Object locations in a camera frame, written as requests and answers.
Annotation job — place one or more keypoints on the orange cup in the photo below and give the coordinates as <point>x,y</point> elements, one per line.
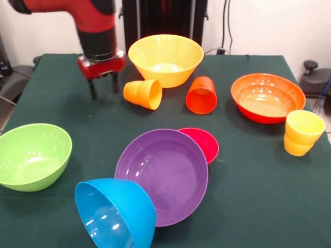
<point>139,94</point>

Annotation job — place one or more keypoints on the small crimson bowl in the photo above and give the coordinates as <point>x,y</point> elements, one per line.
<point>207,144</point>

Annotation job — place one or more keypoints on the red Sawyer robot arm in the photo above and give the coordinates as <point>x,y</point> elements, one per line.
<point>98,25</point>

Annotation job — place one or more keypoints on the purple bowl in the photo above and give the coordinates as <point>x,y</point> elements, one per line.
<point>168,175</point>

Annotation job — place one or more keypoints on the green bowl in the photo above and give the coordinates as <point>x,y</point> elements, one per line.
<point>33,157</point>

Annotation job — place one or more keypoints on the dark green tablecloth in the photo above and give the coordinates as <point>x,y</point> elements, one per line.
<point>258,193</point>

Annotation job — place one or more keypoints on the large yellow-orange bowl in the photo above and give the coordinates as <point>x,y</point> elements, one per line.
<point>165,56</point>

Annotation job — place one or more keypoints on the yellow cup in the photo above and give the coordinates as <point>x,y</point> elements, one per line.
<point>302,134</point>

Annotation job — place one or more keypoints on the black device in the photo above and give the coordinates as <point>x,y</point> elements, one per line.
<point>3,59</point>

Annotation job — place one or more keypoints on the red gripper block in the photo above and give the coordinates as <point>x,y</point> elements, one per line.
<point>103,68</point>

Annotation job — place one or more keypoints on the red-orange cup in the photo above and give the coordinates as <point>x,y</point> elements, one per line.
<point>201,99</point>

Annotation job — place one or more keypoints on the shallow red-orange bowl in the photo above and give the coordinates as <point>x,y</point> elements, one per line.
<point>269,98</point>

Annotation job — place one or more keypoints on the blue bowl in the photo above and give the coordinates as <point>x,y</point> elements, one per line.
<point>124,201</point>

